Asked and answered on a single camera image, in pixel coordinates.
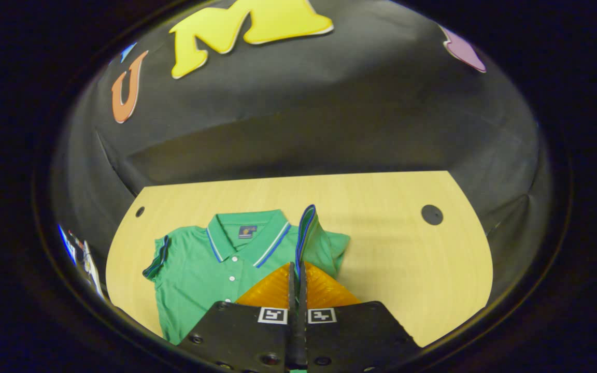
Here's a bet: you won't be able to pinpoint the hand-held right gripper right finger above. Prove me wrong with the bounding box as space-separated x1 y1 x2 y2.
298 261 423 373

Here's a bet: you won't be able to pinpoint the green polo T-shirt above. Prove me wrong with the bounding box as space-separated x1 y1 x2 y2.
142 204 352 347

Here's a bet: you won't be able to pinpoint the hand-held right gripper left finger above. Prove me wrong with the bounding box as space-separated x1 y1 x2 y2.
177 262 299 373

